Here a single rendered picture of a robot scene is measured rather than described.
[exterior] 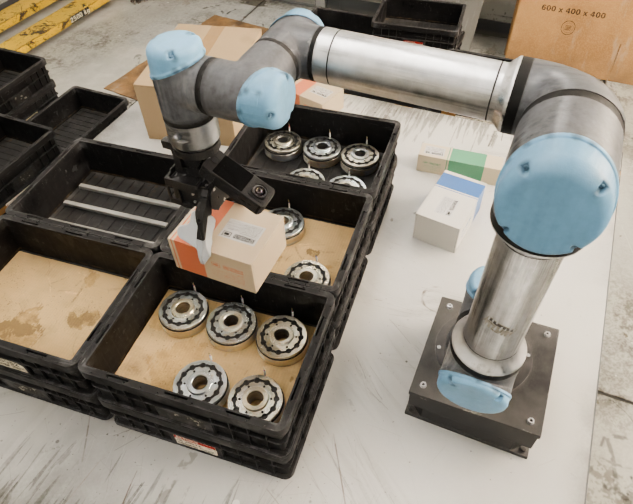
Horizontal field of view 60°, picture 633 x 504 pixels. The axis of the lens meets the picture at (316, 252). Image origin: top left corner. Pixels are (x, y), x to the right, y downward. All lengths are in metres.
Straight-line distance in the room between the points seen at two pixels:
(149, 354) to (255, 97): 0.65
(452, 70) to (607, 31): 3.05
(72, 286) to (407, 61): 0.91
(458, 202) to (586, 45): 2.39
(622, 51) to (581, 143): 3.18
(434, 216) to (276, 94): 0.83
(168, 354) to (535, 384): 0.73
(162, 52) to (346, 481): 0.82
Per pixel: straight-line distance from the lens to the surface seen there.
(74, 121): 2.75
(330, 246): 1.30
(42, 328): 1.31
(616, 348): 2.36
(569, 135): 0.62
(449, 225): 1.43
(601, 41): 3.78
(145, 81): 1.84
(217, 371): 1.09
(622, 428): 2.19
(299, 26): 0.82
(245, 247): 0.92
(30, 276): 1.42
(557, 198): 0.61
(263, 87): 0.70
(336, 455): 1.17
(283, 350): 1.09
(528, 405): 1.16
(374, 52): 0.77
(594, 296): 1.51
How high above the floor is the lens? 1.79
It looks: 48 degrees down
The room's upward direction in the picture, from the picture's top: 2 degrees counter-clockwise
